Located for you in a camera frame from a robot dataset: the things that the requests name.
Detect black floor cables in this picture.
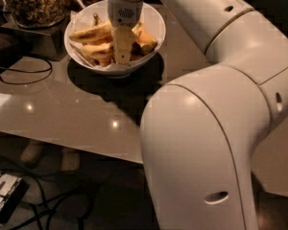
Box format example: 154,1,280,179
0,153,119,230

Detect right orange-yellow banana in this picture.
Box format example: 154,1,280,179
132,22,157,56

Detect white paper bowl liner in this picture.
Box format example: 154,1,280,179
68,12,118,67

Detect dark wooden block stand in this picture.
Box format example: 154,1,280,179
0,13,68,61

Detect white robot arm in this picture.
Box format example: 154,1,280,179
108,0,288,230

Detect yellow banana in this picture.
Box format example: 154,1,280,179
69,20,111,43
80,43,113,59

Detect white ceramic bowl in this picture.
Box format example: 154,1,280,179
64,1,166,78

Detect striped box on floor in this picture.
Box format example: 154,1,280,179
0,172,29,224

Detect left beige furniture foot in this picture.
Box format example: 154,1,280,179
20,141,44,169

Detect dark round object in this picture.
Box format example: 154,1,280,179
0,34,22,68

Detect glass jar of nuts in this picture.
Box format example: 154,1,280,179
4,0,66,29

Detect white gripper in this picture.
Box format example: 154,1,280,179
108,0,143,64

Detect beige furniture foot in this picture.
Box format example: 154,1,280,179
20,141,44,169
61,148,81,172

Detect black cable on table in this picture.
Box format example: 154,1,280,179
0,54,53,86

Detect right beige furniture foot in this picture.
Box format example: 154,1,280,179
61,148,81,172

